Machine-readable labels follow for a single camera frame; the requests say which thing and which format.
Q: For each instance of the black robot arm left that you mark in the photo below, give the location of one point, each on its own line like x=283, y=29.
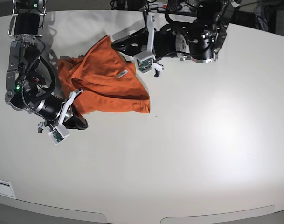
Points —
x=199, y=41

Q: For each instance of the white power strip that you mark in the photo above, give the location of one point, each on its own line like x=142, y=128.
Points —
x=183, y=6

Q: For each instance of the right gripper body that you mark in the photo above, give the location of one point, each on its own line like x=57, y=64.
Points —
x=50, y=108

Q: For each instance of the black equipment box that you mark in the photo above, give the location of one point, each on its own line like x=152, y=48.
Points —
x=266, y=22

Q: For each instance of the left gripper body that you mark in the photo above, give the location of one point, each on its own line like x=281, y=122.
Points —
x=170, y=42

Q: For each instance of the orange T-shirt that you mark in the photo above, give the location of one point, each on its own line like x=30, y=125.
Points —
x=109, y=81

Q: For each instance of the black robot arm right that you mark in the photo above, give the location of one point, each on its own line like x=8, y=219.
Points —
x=30, y=80

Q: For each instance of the white label sticker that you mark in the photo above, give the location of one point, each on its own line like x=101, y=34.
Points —
x=6, y=189

